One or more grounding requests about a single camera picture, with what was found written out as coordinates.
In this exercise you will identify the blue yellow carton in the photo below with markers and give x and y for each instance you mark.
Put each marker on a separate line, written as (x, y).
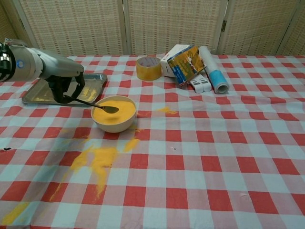
(186, 69)

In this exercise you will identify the yellowish packing tape roll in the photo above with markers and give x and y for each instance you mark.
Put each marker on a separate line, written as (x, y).
(147, 72)

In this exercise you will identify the rectangular steel tray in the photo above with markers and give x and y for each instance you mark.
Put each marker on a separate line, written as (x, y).
(95, 80)

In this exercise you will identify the white bowl of yellow powder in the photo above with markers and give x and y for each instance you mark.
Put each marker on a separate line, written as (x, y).
(114, 126)

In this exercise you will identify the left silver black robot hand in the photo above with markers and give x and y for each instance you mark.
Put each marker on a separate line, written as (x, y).
(62, 66)

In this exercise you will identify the white bag roll blue label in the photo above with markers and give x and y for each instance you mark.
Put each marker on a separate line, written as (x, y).
(212, 66)

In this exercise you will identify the small white plastic device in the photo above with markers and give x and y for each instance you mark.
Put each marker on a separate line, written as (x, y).
(197, 86)
(206, 83)

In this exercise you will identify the white red cardboard box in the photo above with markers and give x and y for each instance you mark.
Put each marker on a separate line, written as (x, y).
(166, 69)

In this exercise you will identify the red white checkered tablecloth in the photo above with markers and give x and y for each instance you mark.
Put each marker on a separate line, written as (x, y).
(214, 155)

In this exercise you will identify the woven bamboo folding screen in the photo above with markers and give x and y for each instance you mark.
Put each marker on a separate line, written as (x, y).
(78, 26)

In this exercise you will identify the pale yellow powder patch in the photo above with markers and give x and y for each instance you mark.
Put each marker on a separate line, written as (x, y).
(14, 214)

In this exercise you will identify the metal spoon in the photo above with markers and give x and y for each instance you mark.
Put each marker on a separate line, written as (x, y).
(112, 109)

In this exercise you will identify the large yellow powder spill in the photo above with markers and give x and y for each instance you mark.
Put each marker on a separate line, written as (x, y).
(102, 157)

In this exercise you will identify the small yellow powder pile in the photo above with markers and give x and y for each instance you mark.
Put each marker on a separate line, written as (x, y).
(164, 110)

